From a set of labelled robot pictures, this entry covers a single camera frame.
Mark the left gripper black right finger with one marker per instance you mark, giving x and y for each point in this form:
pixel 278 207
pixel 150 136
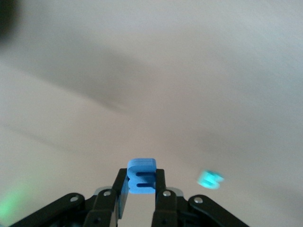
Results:
pixel 165 208

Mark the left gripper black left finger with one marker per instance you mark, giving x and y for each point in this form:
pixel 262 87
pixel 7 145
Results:
pixel 101 208

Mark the blue lowercase letter m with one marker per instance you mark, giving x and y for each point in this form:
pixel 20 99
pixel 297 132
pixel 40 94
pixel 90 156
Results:
pixel 139 165

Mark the teal uppercase letter R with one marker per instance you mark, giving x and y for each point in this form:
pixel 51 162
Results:
pixel 209 179

